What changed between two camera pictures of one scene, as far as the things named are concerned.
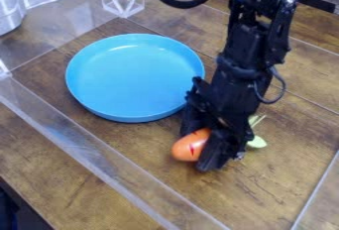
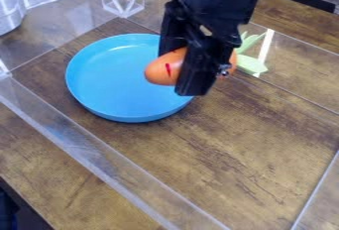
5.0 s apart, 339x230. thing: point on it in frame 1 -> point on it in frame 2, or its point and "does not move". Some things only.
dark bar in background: (315, 2) does not move
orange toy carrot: (190, 143) -> (163, 69)
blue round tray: (132, 77) does not move
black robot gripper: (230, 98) -> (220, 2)
